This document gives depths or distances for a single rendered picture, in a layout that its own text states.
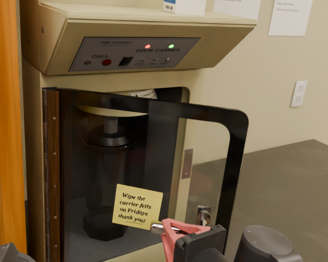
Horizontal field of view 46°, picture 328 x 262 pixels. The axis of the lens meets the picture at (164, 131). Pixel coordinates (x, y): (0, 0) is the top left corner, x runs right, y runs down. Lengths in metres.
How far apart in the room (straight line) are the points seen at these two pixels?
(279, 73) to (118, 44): 1.12
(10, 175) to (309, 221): 0.90
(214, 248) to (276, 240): 0.11
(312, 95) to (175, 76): 1.17
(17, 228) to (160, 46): 0.34
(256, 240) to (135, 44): 0.31
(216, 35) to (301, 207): 0.78
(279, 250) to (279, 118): 1.29
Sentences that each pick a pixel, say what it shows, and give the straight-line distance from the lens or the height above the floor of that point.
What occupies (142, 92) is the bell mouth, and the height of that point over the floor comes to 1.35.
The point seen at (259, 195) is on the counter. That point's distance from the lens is 1.29.
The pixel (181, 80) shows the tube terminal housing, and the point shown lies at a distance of 0.73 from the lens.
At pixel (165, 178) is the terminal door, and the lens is 0.61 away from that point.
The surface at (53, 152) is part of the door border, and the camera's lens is 0.64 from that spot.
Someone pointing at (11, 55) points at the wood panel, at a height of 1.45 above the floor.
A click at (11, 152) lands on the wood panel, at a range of 0.54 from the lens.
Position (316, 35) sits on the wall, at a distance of 1.73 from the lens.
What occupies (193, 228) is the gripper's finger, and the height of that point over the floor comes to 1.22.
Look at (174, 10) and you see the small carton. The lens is 0.60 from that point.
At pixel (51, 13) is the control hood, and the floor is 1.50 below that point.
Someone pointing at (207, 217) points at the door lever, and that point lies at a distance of 0.64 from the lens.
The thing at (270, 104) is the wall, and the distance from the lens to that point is 1.63.
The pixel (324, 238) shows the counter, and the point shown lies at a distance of 1.17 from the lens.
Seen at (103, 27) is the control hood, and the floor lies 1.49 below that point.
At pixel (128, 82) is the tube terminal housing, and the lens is 0.67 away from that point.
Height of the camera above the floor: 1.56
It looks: 21 degrees down
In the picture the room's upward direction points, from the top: 6 degrees clockwise
